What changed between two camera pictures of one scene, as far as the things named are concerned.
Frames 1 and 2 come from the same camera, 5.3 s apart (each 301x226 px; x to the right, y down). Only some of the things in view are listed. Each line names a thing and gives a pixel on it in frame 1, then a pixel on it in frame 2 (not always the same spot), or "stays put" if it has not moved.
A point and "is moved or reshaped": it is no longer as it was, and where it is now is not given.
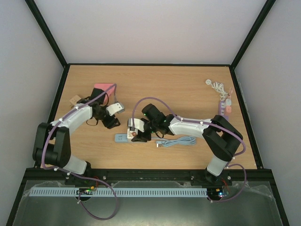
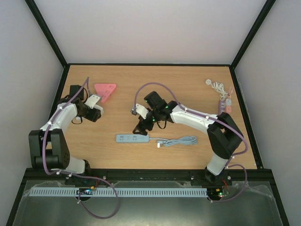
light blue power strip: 122,138 stays put
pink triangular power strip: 109,96 is moved or reshaped
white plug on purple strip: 228,102 stays put
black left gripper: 110,124 -> 94,117
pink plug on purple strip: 228,108 stays put
